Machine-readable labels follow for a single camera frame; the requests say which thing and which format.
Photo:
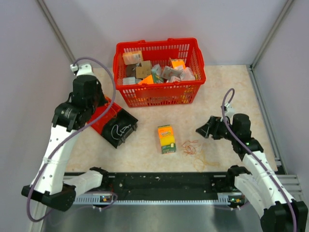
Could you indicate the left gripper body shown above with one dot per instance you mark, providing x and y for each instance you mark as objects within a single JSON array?
[{"x": 99, "y": 99}]

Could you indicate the red plastic shopping basket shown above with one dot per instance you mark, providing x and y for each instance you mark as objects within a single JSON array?
[{"x": 154, "y": 90}]

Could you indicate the clear packet in basket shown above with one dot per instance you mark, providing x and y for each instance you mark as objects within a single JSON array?
[{"x": 169, "y": 72}]

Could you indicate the brown cardboard box in basket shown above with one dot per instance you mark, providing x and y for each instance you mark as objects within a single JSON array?
[{"x": 143, "y": 70}]

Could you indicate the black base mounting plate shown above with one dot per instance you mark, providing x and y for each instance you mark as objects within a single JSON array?
[{"x": 166, "y": 186}]

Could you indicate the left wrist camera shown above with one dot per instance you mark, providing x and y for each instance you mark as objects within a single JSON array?
[{"x": 83, "y": 69}]

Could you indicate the aluminium frame rail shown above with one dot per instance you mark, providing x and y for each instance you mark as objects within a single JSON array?
[{"x": 100, "y": 198}]

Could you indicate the sponge daddy package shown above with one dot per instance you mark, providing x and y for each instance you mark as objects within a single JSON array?
[{"x": 167, "y": 139}]

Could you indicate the red plastic bin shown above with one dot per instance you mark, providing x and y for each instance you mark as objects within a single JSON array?
[{"x": 111, "y": 114}]

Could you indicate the black plastic bin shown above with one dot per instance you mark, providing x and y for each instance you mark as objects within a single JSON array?
[{"x": 116, "y": 131}]

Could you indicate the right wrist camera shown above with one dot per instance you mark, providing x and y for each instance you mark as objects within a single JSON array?
[{"x": 229, "y": 111}]

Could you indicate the orange box in basket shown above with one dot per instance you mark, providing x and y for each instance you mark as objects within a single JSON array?
[{"x": 133, "y": 57}]

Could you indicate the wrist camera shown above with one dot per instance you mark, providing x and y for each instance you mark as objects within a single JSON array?
[
  {"x": 229, "y": 111},
  {"x": 83, "y": 69}
]

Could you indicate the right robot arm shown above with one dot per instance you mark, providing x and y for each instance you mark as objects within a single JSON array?
[{"x": 278, "y": 210}]

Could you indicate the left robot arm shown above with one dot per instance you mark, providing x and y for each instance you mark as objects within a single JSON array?
[{"x": 48, "y": 187}]

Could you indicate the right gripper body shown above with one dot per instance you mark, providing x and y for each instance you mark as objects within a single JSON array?
[{"x": 222, "y": 131}]

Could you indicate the orange sponge pack in basket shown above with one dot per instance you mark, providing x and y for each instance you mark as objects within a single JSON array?
[{"x": 177, "y": 64}]

